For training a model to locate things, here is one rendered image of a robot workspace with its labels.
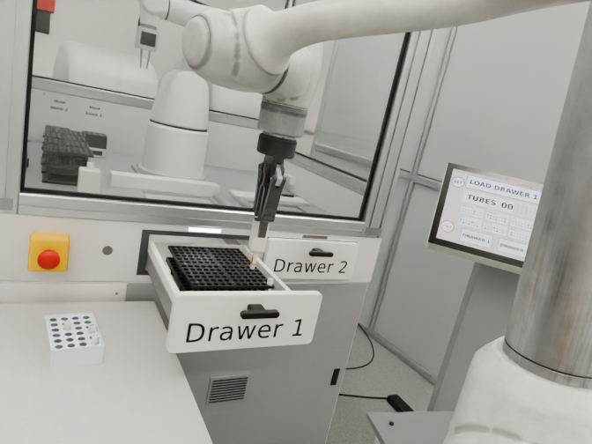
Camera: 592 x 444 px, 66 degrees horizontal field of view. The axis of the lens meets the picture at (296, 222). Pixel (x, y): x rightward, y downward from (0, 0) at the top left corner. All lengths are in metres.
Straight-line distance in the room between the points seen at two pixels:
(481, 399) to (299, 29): 0.51
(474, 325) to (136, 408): 1.14
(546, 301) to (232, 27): 0.53
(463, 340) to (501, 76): 1.38
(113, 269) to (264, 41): 0.65
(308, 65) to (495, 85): 1.79
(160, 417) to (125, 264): 0.43
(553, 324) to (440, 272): 2.11
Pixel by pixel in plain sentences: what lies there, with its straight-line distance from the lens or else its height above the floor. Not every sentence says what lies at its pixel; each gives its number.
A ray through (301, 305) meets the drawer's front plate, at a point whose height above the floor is 0.91.
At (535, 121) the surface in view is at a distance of 2.40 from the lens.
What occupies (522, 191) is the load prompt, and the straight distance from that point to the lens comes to 1.62.
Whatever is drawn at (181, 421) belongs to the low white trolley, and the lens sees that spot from 0.80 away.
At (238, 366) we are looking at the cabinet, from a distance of 1.36.
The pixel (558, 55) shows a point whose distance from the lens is 2.43.
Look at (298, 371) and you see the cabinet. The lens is 1.46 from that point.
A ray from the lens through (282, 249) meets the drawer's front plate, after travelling 1.21.
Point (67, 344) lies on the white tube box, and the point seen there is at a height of 0.80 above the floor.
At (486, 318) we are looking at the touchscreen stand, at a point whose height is 0.74.
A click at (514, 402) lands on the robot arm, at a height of 1.04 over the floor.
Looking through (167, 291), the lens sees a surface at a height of 0.88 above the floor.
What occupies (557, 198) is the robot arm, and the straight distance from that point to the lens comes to 0.50.
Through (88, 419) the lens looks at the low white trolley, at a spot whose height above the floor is 0.76.
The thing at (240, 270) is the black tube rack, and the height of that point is 0.90.
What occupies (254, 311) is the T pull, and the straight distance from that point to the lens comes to 0.82.
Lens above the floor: 1.27
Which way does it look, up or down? 14 degrees down
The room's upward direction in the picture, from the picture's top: 12 degrees clockwise
